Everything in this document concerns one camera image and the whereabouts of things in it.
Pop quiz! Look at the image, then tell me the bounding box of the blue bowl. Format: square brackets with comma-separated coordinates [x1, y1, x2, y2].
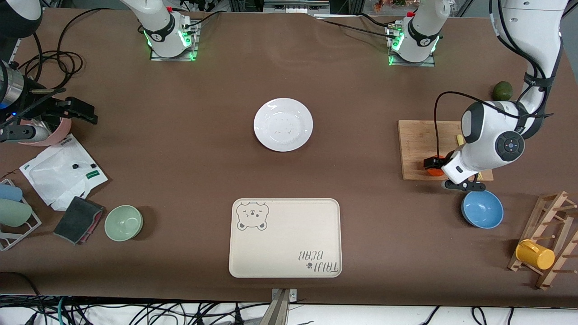
[461, 190, 504, 229]

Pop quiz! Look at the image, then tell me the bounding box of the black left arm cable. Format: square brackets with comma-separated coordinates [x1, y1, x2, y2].
[433, 0, 556, 158]

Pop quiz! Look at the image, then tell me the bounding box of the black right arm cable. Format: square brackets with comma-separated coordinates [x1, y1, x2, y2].
[18, 7, 113, 91]

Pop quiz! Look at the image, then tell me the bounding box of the dark green avocado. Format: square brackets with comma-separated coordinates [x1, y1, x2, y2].
[492, 81, 513, 102]

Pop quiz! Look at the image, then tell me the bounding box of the white round plate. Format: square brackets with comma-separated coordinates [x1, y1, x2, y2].
[253, 98, 313, 152]

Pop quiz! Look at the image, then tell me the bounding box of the pale green bowl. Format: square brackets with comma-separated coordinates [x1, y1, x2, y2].
[104, 205, 144, 242]

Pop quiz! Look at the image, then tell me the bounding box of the white wire rack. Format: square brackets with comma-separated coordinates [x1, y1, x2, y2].
[0, 179, 42, 251]

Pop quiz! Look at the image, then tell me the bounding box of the wooden cup rack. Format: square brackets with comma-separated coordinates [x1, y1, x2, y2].
[508, 191, 578, 290]

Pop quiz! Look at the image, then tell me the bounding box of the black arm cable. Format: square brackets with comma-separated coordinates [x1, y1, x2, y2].
[433, 0, 556, 158]
[18, 7, 113, 91]

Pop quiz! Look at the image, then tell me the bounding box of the black base cable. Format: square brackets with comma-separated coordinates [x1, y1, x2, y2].
[183, 11, 222, 28]
[316, 17, 398, 37]

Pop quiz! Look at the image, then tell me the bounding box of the bamboo cutting board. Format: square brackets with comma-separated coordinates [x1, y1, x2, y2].
[397, 120, 494, 181]

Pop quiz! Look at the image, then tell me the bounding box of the dark grey folded cloth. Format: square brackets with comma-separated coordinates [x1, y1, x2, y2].
[53, 196, 105, 246]

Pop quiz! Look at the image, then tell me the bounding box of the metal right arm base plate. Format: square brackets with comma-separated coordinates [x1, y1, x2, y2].
[150, 20, 199, 61]

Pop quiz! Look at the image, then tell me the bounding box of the white plastic pouch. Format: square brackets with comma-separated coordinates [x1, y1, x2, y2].
[19, 134, 109, 212]

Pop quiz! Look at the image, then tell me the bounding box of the grey metal frame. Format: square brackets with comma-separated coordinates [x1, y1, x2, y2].
[263, 0, 331, 13]

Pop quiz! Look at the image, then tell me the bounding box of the yellow cup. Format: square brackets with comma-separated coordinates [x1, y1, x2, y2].
[515, 239, 555, 270]

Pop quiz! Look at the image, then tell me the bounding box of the cream tray with bear print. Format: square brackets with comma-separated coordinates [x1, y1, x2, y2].
[228, 198, 342, 278]

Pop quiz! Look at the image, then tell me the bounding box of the pale green cup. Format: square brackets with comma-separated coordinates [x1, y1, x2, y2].
[0, 199, 33, 228]

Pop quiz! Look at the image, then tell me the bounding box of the orange fruit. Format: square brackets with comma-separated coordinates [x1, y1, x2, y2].
[426, 155, 448, 177]

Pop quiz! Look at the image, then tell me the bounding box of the light blue cup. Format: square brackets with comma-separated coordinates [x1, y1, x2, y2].
[0, 184, 23, 203]

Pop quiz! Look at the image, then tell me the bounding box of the pink bowl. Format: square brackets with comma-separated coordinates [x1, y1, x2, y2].
[16, 115, 72, 147]

